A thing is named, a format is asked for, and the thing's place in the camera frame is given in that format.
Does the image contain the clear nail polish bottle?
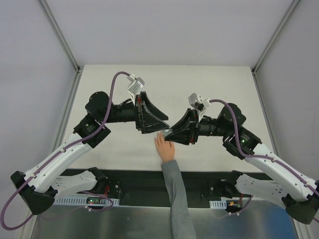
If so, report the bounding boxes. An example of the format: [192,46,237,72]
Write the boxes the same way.
[162,129,173,138]

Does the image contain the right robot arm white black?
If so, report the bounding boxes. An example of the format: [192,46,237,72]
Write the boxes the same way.
[164,101,319,225]

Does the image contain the grey sleeved forearm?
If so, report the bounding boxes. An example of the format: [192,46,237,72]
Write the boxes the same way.
[161,160,196,239]

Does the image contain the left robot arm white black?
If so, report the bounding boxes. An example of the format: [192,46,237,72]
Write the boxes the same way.
[10,92,169,215]

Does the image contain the person hand long nails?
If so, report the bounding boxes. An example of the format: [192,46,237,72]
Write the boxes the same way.
[155,131,175,163]

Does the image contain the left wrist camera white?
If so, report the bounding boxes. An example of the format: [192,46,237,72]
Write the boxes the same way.
[127,74,145,101]

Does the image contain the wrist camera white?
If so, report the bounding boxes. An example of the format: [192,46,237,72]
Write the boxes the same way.
[188,93,211,120]
[127,74,145,101]

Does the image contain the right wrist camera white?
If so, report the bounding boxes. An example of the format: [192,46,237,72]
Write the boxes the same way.
[188,93,211,120]

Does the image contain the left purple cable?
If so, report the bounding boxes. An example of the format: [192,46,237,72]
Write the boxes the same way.
[0,71,133,229]

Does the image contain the purple cable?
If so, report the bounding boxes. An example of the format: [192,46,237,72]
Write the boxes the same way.
[208,99,319,224]
[0,71,133,229]

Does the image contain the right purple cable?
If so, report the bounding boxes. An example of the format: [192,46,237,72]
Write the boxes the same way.
[208,99,319,224]

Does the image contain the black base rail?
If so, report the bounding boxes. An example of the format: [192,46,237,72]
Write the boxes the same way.
[59,169,272,208]

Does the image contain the right white cable duct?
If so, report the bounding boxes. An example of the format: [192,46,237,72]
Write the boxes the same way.
[209,199,244,209]

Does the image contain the white cable duct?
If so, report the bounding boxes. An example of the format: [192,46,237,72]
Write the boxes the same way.
[209,199,244,209]
[54,196,120,207]

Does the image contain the left white cable duct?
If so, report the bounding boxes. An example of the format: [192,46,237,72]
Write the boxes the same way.
[54,196,120,207]

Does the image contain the left aluminium frame post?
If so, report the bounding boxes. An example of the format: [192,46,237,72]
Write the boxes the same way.
[38,0,81,72]

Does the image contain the aluminium frame post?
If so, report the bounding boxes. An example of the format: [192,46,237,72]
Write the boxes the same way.
[38,0,81,72]
[251,0,302,76]

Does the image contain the right aluminium frame post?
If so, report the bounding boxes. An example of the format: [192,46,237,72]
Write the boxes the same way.
[251,0,302,76]

